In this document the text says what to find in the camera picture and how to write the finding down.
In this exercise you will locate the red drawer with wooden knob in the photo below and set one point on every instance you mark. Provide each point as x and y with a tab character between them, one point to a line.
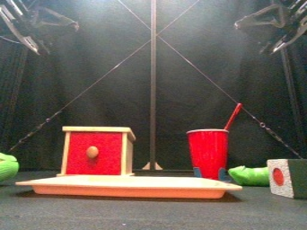
93	152

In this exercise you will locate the red straw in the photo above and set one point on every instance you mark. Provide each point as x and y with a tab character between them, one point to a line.
233	116

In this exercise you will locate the block with red dot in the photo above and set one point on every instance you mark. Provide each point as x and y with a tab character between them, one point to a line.
284	178

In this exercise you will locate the white box with orange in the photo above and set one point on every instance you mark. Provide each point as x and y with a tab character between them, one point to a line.
96	129

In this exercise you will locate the black frame strut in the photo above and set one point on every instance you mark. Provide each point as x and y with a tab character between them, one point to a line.
291	99

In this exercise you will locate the green toy corn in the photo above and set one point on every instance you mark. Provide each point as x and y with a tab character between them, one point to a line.
7	167

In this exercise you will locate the red square tray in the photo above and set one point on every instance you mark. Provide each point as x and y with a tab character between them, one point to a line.
127	185

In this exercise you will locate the red plastic cup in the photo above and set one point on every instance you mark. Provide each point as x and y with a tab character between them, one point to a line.
207	152

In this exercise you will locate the metal frame post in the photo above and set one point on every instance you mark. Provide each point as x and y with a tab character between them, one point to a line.
152	90

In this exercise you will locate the green toy vegetable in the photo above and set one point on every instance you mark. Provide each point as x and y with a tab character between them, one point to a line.
249	176

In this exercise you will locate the blue cup holder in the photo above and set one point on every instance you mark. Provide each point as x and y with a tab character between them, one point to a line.
221	174

